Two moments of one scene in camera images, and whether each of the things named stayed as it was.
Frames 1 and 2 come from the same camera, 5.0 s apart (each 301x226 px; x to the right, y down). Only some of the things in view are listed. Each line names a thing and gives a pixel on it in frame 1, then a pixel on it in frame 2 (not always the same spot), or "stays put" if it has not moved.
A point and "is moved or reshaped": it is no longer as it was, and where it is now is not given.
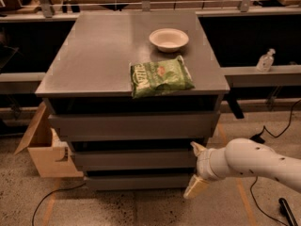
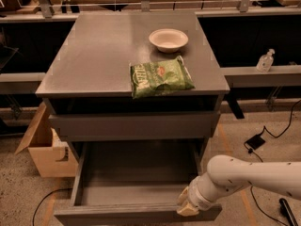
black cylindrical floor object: [287, 212] stays put
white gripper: [204, 164] → [195, 197]
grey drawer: [135, 159] is moved or reshaped
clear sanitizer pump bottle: [264, 61] stays put
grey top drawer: [134, 125] stays put
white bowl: [168, 40] stays put
